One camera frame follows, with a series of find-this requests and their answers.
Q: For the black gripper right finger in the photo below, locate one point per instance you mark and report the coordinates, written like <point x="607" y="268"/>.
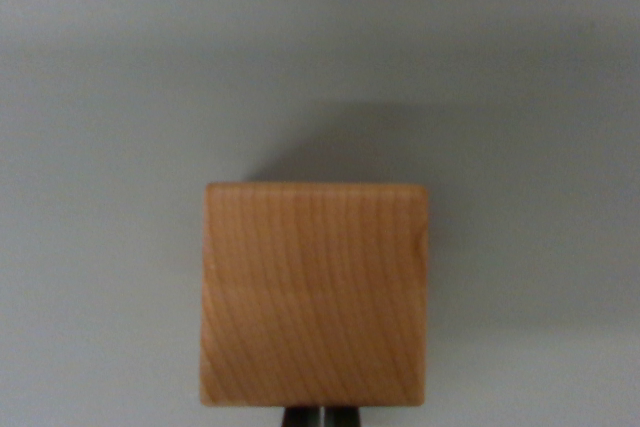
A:
<point x="344" y="418"/>

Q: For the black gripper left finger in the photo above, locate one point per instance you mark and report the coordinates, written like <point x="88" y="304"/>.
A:
<point x="300" y="418"/>

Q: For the wooden cube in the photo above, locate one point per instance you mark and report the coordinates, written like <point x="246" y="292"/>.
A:
<point x="312" y="297"/>

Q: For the grey plastic bin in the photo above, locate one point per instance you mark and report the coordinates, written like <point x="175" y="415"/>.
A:
<point x="100" y="197"/>

